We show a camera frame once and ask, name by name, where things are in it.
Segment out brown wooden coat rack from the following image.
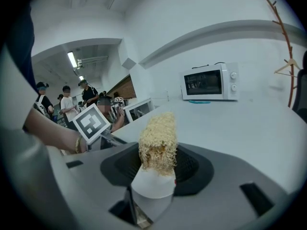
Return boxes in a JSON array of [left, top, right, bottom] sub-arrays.
[[265, 0, 302, 109]]

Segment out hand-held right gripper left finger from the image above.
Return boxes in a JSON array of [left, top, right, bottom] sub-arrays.
[[47, 141, 142, 230]]

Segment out yellow sponge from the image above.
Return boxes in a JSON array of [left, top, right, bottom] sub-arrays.
[[130, 111, 178, 222]]

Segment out person's navy shirt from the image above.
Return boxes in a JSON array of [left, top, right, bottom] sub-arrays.
[[4, 0, 35, 98]]

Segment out gold bracelet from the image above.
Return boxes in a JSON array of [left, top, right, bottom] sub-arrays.
[[74, 134, 83, 154]]

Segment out person's left forearm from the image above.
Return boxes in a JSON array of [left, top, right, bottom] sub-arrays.
[[24, 104, 88, 154]]

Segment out person's light trousers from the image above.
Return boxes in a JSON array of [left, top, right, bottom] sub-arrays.
[[0, 44, 80, 230]]

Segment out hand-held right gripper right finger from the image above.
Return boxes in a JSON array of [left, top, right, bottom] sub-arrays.
[[153, 142, 297, 230]]

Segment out black microwave cable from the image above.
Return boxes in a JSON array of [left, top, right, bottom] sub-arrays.
[[191, 61, 226, 69]]

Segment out white microwave oven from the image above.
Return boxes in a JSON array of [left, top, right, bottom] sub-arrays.
[[180, 62, 240, 102]]

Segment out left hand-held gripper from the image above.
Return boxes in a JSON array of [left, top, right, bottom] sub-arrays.
[[71, 103, 120, 145]]

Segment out grey rectangular table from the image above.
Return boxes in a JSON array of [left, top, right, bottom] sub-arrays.
[[111, 99, 307, 194]]

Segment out long ceiling light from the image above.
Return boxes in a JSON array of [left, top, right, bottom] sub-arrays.
[[67, 51, 77, 69]]

